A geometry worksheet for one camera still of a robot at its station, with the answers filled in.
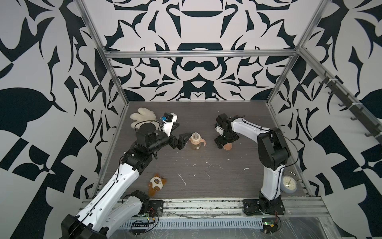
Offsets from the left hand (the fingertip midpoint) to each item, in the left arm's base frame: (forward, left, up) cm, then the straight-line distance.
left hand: (183, 125), depth 69 cm
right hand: (+8, -26, -28) cm, 39 cm away
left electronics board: (-35, +23, -34) cm, 54 cm away
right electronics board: (-37, -40, -31) cm, 63 cm away
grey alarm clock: (-19, -54, -26) cm, 63 cm away
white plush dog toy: (+24, +27, -20) cm, 41 cm away
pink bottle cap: (+4, -27, -29) cm, 40 cm away
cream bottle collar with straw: (+5, -7, -19) cm, 21 cm away
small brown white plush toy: (-17, +15, -28) cm, 36 cm away
